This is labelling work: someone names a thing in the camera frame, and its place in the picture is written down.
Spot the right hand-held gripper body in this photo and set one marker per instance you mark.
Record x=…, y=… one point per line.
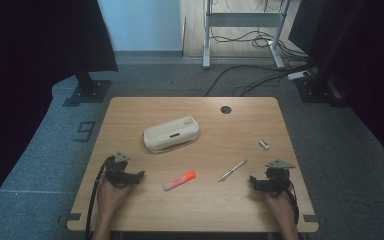
x=277, y=176

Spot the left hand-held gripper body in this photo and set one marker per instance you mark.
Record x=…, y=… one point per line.
x=116, y=171

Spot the silver pen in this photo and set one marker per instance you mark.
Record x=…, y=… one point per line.
x=232, y=170

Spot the orange highlighter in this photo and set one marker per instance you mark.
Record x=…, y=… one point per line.
x=180, y=180

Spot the white fabric pencil case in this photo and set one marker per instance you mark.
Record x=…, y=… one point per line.
x=170, y=133

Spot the person's left hand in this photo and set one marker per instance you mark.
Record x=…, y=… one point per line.
x=110, y=198

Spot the person's right hand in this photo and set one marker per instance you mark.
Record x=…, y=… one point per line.
x=283, y=205

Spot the black table grommet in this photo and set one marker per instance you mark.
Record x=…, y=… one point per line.
x=226, y=110

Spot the black metal stand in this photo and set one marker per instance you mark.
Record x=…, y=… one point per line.
x=320, y=88
x=86, y=90

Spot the white power strip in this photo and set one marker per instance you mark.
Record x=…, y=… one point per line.
x=298, y=75

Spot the black curtain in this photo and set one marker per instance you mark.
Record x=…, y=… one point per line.
x=30, y=50
x=373, y=50

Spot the white metal desk frame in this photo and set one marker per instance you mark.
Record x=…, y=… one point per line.
x=243, y=20

